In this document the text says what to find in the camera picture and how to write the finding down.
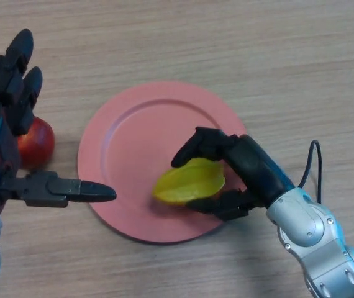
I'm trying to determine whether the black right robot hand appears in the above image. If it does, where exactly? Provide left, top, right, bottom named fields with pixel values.
left=170, top=126, right=296, bottom=222

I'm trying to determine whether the yellow starfruit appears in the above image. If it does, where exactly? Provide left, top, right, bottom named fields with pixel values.
left=152, top=157, right=227, bottom=207

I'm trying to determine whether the pink round plate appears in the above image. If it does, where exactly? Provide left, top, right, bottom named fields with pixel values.
left=77, top=81, right=249, bottom=246

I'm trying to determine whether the red apple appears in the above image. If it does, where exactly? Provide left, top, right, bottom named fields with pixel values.
left=17, top=117, right=56, bottom=170

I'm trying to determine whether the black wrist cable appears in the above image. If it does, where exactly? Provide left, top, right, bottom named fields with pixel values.
left=297, top=140, right=323, bottom=204

